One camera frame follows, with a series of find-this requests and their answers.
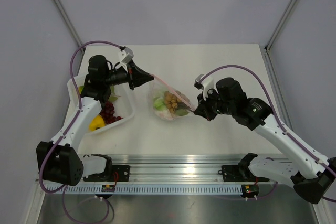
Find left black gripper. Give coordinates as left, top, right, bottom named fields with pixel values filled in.
left=103, top=59, right=153, bottom=90

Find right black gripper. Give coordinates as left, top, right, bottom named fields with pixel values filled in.
left=196, top=87, right=235, bottom=121

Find brown longan bunch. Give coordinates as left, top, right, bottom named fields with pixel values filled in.
left=164, top=91, right=191, bottom=116

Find green lettuce head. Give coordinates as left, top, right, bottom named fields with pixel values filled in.
left=153, top=97, right=167, bottom=111

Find clear zip top bag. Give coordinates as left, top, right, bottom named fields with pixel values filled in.
left=148, top=76, right=195, bottom=121

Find white cauliflower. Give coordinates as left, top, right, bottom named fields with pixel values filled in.
left=154, top=110, right=176, bottom=121

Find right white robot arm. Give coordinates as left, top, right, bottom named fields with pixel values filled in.
left=194, top=75, right=335, bottom=204

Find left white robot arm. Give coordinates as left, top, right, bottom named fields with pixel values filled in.
left=36, top=55, right=154, bottom=186

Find white plastic food tray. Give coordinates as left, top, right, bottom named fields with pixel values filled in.
left=67, top=79, right=135, bottom=136

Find red grape bunch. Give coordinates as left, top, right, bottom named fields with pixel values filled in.
left=99, top=102, right=122, bottom=125

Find yellow lemon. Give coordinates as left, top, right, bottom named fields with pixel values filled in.
left=78, top=86, right=85, bottom=96

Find yellow bell pepper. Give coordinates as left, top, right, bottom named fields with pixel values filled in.
left=89, top=114, right=105, bottom=131

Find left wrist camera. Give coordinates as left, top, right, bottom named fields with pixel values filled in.
left=118, top=46, right=134, bottom=70

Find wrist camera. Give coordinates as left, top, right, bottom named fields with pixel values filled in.
left=118, top=46, right=134, bottom=70
left=194, top=74, right=214, bottom=100

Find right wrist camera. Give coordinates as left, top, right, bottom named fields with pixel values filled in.
left=194, top=74, right=214, bottom=100

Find left aluminium frame post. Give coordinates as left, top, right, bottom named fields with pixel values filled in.
left=52, top=0, right=83, bottom=47

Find aluminium frame post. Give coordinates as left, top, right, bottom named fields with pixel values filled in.
left=265, top=0, right=300, bottom=53
left=52, top=0, right=83, bottom=47

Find white slotted cable duct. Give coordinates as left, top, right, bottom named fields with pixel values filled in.
left=57, top=183, right=243, bottom=195

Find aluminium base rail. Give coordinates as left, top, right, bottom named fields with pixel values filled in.
left=73, top=153, right=297, bottom=184

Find right aluminium frame post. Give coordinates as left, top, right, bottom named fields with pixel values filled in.
left=265, top=0, right=300, bottom=53

